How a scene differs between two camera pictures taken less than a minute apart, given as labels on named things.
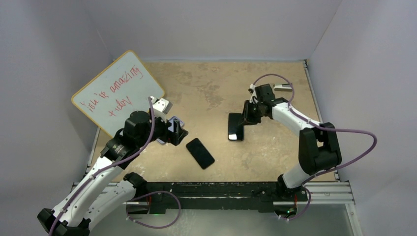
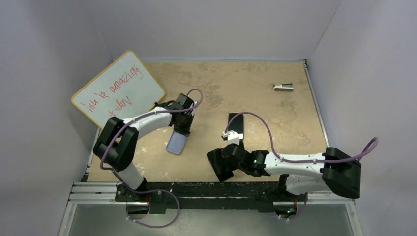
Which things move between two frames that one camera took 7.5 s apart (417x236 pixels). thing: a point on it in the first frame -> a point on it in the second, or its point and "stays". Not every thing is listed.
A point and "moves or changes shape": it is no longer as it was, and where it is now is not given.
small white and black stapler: [282, 87] stays
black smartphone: [200, 153] -> [222, 168]
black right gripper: [248, 119] -> [241, 146]
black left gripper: [173, 137] -> [185, 131]
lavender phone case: [171, 128] moves or changes shape
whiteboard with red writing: [124, 86] stays
